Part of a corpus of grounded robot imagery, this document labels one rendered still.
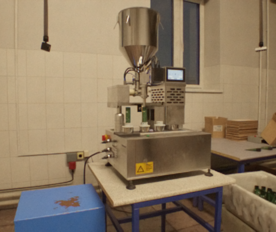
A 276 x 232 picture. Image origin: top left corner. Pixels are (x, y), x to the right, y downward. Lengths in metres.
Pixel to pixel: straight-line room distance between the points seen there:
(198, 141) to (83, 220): 0.84
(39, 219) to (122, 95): 0.87
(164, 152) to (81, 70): 1.79
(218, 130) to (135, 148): 1.99
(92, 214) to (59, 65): 1.87
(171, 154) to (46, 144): 1.80
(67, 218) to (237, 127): 2.16
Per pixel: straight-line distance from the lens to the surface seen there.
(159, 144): 1.32
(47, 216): 1.42
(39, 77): 2.80
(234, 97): 3.99
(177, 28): 3.94
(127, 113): 1.37
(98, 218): 1.47
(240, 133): 2.91
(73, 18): 2.98
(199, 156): 1.49
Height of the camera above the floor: 1.23
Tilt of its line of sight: 4 degrees down
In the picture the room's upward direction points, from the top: straight up
